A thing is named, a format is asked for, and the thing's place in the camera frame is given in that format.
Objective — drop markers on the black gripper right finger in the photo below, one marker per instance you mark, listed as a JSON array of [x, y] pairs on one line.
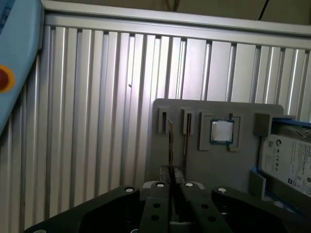
[[201, 208]]

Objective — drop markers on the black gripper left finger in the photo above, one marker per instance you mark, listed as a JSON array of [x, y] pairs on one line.
[[155, 208]]

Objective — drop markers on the grey parts rack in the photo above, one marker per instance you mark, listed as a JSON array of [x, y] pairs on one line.
[[218, 165]]

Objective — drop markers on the silver CPU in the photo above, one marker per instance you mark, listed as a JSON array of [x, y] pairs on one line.
[[222, 131]]

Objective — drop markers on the hard disk in blue carrier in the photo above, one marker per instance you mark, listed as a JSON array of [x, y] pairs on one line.
[[286, 165]]

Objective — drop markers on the pale blue teach pendant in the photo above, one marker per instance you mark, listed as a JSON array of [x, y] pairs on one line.
[[19, 36]]

